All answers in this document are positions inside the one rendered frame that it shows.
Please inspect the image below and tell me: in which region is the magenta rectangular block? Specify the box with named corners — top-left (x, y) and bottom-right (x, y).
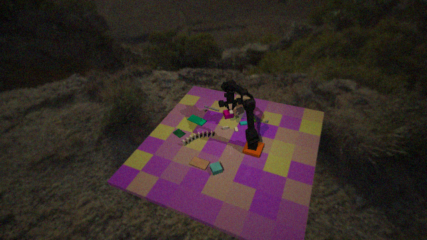
top-left (223, 109), bottom-right (234, 119)

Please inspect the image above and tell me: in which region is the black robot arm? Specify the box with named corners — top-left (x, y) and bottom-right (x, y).
top-left (221, 80), bottom-right (260, 151)

